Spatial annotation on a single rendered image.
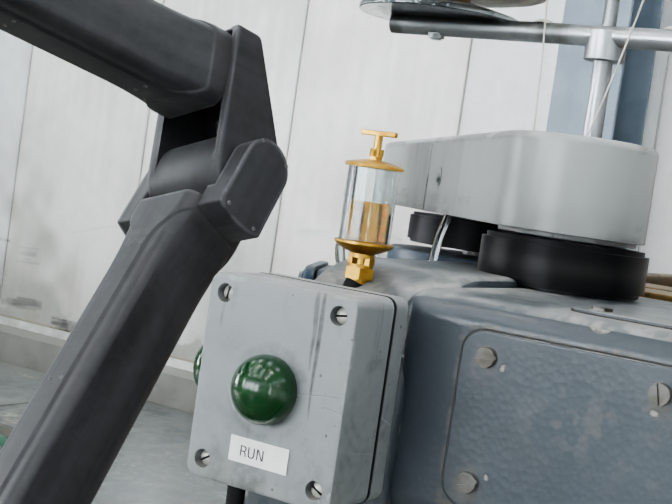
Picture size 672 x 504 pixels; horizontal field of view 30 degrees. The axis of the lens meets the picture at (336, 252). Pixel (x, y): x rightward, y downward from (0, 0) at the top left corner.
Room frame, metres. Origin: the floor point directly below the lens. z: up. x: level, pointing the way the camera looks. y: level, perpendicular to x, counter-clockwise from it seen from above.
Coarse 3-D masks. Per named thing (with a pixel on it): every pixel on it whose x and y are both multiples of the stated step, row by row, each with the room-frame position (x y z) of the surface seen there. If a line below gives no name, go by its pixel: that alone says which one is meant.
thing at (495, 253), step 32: (480, 256) 0.67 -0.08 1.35; (512, 256) 0.65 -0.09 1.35; (544, 256) 0.64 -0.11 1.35; (576, 256) 0.63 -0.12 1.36; (608, 256) 0.64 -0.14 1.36; (640, 256) 0.66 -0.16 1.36; (544, 288) 0.64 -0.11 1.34; (576, 288) 0.63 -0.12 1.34; (608, 288) 0.64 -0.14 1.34; (640, 288) 0.65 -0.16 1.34
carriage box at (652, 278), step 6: (648, 276) 1.03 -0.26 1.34; (654, 276) 1.05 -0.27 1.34; (660, 276) 1.06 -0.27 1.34; (666, 276) 1.08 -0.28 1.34; (648, 282) 1.03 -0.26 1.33; (654, 282) 1.05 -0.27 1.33; (660, 282) 1.06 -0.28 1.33; (666, 282) 1.08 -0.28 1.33; (654, 288) 0.79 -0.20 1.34; (660, 288) 0.79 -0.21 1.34; (666, 288) 0.92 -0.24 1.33
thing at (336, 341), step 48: (240, 288) 0.54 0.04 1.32; (288, 288) 0.52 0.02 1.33; (336, 288) 0.54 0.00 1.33; (240, 336) 0.53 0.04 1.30; (288, 336) 0.52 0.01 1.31; (336, 336) 0.51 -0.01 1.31; (384, 336) 0.53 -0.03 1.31; (336, 384) 0.51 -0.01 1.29; (192, 432) 0.54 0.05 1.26; (240, 432) 0.53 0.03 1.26; (288, 432) 0.52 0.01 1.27; (336, 432) 0.51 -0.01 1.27; (384, 432) 0.54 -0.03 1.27; (240, 480) 0.53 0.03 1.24; (288, 480) 0.52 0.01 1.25; (336, 480) 0.51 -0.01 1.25
